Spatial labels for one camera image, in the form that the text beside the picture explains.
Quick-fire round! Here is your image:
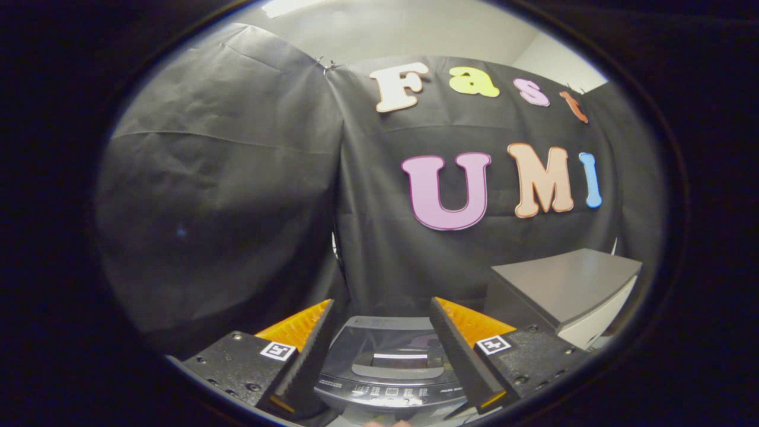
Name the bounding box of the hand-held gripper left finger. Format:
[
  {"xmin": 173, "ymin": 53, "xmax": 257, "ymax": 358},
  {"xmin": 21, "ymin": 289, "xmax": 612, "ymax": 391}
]
[{"xmin": 171, "ymin": 298, "xmax": 336, "ymax": 417}]

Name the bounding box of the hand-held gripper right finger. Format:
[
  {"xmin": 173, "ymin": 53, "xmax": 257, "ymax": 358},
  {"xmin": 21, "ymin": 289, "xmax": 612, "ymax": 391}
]
[{"xmin": 428, "ymin": 297, "xmax": 595, "ymax": 416}]

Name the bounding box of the grey washing machine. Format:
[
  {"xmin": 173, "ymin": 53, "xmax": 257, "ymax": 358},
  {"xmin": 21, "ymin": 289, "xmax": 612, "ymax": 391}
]
[{"xmin": 313, "ymin": 316, "xmax": 478, "ymax": 417}]

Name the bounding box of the grey and white cabinet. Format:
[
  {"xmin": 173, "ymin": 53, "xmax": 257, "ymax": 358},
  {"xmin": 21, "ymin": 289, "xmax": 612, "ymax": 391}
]
[{"xmin": 483, "ymin": 248, "xmax": 643, "ymax": 352}]

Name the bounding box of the black backdrop cloth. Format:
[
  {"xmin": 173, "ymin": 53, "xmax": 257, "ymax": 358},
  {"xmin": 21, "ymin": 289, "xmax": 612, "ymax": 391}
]
[{"xmin": 95, "ymin": 24, "xmax": 665, "ymax": 356}]

